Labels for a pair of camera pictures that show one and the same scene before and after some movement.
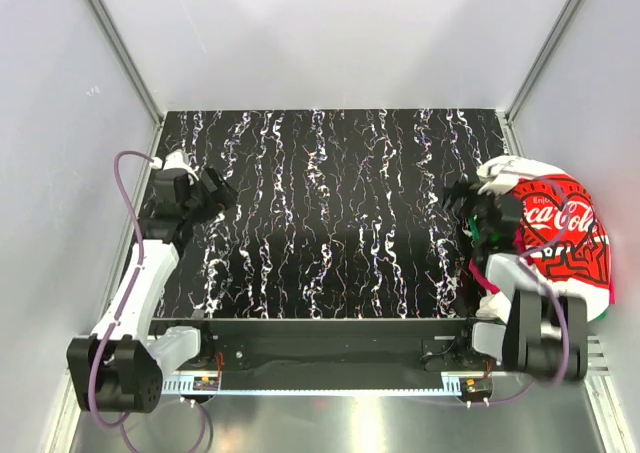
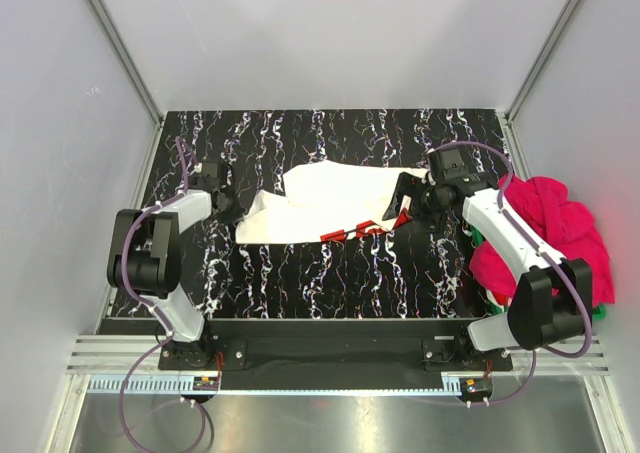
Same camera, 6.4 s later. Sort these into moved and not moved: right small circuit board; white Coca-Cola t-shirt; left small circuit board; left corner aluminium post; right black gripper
Moved: right black gripper; white Coca-Cola t-shirt
Not moved: left corner aluminium post; left small circuit board; right small circuit board
